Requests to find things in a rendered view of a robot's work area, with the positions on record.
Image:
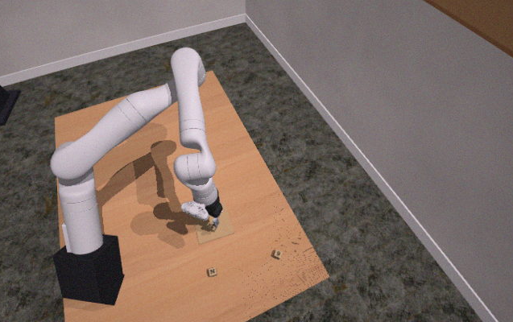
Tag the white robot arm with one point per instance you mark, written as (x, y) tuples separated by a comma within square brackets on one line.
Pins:
[(78, 199)]

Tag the tan square mat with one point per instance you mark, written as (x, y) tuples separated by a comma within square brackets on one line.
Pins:
[(224, 228)]

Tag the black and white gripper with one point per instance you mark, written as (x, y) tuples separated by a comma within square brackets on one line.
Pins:
[(201, 207)]

